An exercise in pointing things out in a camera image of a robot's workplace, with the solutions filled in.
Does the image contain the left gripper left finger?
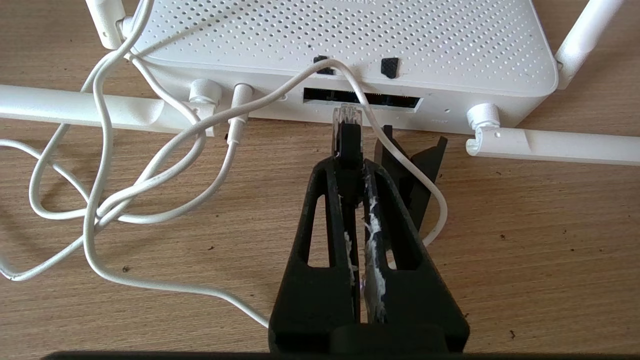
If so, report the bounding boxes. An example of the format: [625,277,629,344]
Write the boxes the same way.
[269,156,362,353]

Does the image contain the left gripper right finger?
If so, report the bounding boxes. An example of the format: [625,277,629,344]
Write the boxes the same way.
[359,159,471,353]

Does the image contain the black ethernet cable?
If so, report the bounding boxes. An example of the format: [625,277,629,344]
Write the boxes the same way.
[331,102,363,206]

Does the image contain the white power adapter with cord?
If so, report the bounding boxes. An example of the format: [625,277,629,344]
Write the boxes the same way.
[0,0,448,329]

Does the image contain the white router with antennas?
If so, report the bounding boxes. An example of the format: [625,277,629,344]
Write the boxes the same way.
[0,0,640,167]

